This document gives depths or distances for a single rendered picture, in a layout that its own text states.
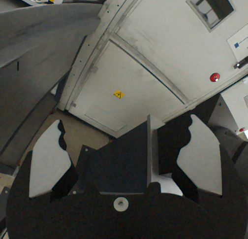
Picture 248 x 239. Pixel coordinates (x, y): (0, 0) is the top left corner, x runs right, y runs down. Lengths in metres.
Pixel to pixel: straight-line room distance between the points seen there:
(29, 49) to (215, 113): 0.50
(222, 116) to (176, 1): 0.48
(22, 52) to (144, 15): 0.49
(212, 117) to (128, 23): 0.51
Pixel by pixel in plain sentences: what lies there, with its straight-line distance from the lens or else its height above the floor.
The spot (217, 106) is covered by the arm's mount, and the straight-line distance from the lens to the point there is 0.42.
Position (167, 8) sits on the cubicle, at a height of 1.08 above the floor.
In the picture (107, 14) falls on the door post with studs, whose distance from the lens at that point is 0.65.
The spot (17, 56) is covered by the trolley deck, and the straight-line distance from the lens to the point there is 0.26.
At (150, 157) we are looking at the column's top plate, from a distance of 0.42.
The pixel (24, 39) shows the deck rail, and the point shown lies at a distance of 0.30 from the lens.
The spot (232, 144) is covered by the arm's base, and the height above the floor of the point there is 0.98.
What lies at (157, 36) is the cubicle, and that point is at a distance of 0.62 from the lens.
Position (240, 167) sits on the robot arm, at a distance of 0.41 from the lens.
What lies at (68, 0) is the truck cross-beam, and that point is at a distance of 0.39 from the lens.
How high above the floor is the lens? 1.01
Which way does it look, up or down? 41 degrees down
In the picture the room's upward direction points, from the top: 51 degrees clockwise
